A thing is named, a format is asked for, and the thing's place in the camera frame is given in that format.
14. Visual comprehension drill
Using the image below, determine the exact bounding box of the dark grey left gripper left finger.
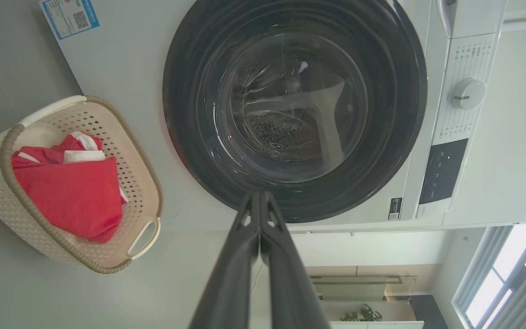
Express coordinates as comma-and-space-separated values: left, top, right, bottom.
189, 191, 262, 329

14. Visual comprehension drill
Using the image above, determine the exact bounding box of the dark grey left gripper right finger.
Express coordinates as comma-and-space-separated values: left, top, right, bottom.
259, 191, 332, 329

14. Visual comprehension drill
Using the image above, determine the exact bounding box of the black glass washing machine door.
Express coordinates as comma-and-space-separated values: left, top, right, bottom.
163, 0, 428, 224

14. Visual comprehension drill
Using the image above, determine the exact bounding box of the red white garment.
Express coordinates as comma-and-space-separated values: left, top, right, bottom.
11, 131, 129, 244

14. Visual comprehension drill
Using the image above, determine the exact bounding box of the black washing machine display panel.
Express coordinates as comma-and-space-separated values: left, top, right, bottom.
419, 138, 469, 205

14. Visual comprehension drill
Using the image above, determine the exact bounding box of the white washing machine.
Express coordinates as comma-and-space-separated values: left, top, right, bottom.
39, 0, 510, 232

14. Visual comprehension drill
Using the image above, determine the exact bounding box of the white washing machine dial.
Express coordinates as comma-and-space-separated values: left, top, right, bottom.
450, 78, 488, 111

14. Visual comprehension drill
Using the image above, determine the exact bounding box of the green potted plant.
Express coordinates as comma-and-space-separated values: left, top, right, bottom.
339, 305, 383, 322

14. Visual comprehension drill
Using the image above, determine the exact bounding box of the small black code sticker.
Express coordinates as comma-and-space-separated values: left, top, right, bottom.
388, 197, 403, 221

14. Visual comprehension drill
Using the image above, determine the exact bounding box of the dark cabinet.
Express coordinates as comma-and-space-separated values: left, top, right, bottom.
409, 295, 449, 329

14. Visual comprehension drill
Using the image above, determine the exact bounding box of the blue white energy sticker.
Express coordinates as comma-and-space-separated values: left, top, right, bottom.
39, 0, 100, 41

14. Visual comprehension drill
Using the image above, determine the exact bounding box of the window with grey frame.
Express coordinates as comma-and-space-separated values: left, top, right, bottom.
452, 223, 526, 329

